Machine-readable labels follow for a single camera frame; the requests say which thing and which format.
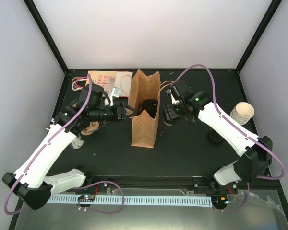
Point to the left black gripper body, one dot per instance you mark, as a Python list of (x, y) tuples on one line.
[(107, 116)]

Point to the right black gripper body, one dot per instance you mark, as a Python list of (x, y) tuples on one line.
[(176, 113)]

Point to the brown pulp cup carrier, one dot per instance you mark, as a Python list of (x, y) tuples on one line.
[(93, 126)]

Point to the black takeout coffee cup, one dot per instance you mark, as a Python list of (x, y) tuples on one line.
[(149, 108)]

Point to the brown paper bag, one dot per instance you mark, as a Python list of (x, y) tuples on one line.
[(143, 88)]

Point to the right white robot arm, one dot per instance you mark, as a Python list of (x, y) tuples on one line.
[(252, 151)]

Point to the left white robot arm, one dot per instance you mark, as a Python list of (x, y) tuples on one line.
[(30, 182)]

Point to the printed orange paper bag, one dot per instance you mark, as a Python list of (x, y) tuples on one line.
[(107, 79)]

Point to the white plastic cutlery bundle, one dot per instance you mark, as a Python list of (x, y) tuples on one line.
[(77, 143)]

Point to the stack of white paper cups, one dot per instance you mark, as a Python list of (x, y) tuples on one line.
[(242, 113)]

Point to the perforated white metal rail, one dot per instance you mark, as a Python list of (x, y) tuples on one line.
[(197, 201)]

